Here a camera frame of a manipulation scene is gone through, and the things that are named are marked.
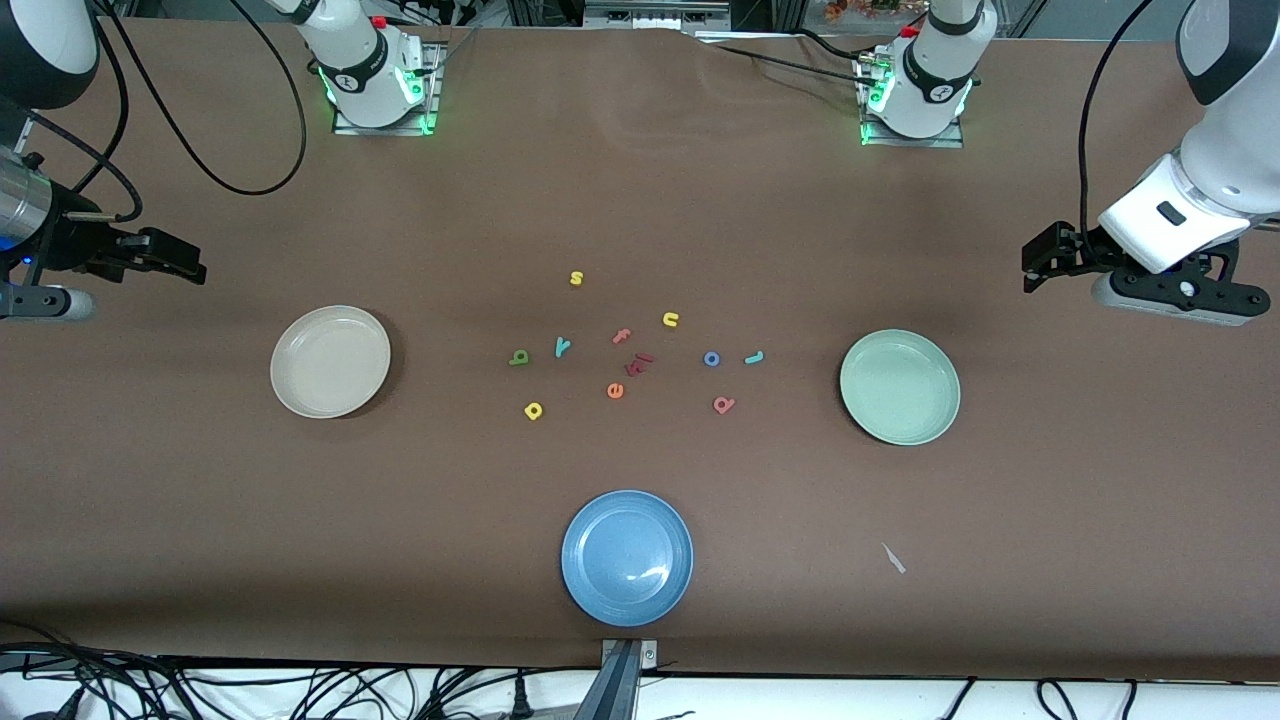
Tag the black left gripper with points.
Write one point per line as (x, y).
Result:
(1079, 249)

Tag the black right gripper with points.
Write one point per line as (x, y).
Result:
(72, 243)

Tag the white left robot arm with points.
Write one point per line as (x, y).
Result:
(935, 70)

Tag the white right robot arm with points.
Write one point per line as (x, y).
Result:
(360, 60)

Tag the beige round plate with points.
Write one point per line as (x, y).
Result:
(330, 362)

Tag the green round plate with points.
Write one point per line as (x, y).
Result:
(900, 387)

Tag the brown table cover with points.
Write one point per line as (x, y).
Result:
(200, 520)

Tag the orange decorative object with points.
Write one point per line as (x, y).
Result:
(860, 8)

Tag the white paper scrap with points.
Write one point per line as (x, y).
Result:
(893, 558)

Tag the dark red letter k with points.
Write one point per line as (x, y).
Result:
(638, 364)

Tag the grey metal box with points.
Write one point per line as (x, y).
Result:
(655, 14)

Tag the blue round plate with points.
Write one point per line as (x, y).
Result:
(627, 558)

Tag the black power plug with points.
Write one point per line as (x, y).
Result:
(521, 698)

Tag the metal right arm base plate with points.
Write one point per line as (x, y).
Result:
(432, 100)

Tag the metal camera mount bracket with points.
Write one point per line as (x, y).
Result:
(620, 680)

